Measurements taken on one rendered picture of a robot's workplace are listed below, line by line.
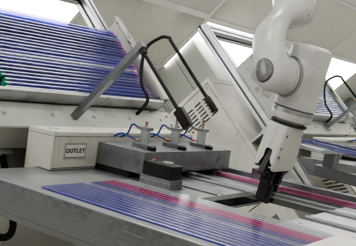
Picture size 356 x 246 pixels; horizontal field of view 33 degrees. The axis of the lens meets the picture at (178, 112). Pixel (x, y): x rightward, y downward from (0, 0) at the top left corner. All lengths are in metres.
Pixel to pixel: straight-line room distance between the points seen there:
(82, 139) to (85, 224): 0.41
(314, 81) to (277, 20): 0.14
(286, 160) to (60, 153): 0.46
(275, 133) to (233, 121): 1.23
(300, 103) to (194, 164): 0.32
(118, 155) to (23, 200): 0.34
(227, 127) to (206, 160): 1.03
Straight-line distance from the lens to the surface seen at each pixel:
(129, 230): 0.86
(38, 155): 1.28
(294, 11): 1.24
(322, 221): 1.11
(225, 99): 2.51
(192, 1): 4.52
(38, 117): 1.36
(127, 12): 4.23
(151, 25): 4.49
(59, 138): 1.26
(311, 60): 1.21
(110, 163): 1.31
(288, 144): 1.24
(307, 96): 1.22
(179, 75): 4.96
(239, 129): 2.43
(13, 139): 1.34
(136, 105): 1.62
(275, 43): 1.18
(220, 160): 1.49
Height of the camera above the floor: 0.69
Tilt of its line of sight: 23 degrees up
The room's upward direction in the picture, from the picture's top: 31 degrees counter-clockwise
